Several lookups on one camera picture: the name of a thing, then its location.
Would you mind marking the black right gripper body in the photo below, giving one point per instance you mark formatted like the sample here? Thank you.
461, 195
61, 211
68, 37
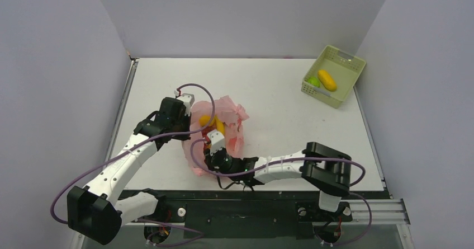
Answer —
213, 157

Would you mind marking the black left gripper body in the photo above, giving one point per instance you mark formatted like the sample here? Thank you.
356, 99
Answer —
183, 125

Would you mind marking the pink plastic bag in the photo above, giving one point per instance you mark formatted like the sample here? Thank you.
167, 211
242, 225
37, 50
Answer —
228, 119

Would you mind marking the green fake lime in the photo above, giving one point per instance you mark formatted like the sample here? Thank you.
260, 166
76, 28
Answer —
314, 81

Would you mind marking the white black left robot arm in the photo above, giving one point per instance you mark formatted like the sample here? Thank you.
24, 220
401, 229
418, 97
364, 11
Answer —
95, 210

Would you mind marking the red fake fruit in bag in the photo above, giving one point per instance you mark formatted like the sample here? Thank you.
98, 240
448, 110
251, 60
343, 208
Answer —
206, 143

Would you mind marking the yellow fake banana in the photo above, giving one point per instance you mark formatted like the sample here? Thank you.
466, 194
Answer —
219, 125

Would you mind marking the yellow fake fruit in basket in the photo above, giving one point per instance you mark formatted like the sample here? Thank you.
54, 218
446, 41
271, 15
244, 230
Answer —
327, 80

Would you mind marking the light green plastic basket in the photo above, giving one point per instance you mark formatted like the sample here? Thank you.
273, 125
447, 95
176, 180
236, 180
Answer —
345, 70

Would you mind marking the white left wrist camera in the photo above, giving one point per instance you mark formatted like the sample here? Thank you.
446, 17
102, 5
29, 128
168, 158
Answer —
188, 100

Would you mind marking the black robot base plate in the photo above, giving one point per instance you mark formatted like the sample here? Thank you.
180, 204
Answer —
248, 214

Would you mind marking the aluminium frame rail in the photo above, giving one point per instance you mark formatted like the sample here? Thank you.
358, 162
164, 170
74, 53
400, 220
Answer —
370, 211

